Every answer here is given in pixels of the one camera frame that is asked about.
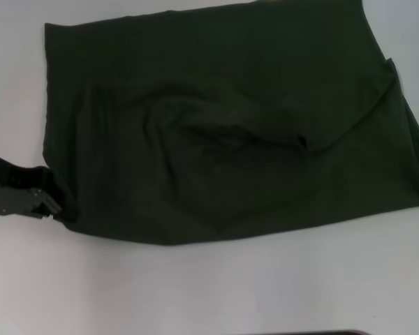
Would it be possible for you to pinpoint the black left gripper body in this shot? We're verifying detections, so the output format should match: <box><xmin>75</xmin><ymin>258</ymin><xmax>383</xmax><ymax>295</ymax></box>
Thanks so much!
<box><xmin>0</xmin><ymin>149</ymin><xmax>55</xmax><ymax>218</ymax></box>

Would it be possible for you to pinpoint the dark green FREE t-shirt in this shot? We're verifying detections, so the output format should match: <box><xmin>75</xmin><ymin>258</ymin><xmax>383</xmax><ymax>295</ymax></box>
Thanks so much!
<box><xmin>43</xmin><ymin>0</ymin><xmax>419</xmax><ymax>247</ymax></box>

